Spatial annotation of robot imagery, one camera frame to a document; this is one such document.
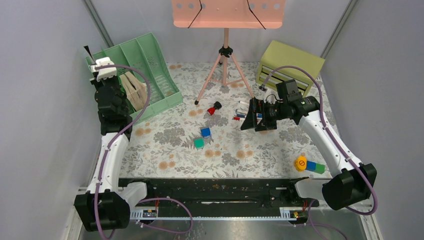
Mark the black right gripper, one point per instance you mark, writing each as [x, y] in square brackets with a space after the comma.
[256, 105]

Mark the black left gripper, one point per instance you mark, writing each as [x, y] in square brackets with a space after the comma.
[98, 83]

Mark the purple 52-storey treehouse book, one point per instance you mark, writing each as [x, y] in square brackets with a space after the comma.
[125, 85]

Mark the white sketch pad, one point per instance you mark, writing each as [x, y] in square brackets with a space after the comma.
[91, 59]

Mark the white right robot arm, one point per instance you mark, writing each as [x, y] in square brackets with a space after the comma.
[351, 182]

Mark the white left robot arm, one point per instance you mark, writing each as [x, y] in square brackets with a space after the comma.
[103, 206]

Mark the blue cap whiteboard marker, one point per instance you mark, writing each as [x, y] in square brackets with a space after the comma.
[244, 103]

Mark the red and black stamp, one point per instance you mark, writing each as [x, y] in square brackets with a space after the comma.
[216, 106]

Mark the yellow-green drawer cabinet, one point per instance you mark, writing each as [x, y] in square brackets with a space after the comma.
[280, 54]

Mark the green plastic file organizer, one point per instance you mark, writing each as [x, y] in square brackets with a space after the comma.
[144, 54]

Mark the blue stamp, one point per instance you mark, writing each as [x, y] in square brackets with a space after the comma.
[206, 132]

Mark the floral table mat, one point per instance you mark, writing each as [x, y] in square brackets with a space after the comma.
[163, 146]

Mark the teal stamp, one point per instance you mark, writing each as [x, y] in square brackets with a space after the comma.
[199, 143]

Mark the yellow blue green toy block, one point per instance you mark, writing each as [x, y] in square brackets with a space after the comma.
[302, 164]

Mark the pink music stand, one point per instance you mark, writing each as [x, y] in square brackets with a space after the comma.
[227, 15]

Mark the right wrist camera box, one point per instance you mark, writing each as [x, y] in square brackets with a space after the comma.
[270, 96]

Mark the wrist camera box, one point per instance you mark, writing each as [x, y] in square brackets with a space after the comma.
[103, 69]
[270, 96]

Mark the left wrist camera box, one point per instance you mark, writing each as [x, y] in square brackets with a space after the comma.
[103, 69]

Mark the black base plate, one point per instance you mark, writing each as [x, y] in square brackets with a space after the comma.
[221, 195]

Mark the grey cable duct rail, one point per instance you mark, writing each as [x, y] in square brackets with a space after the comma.
[278, 214]

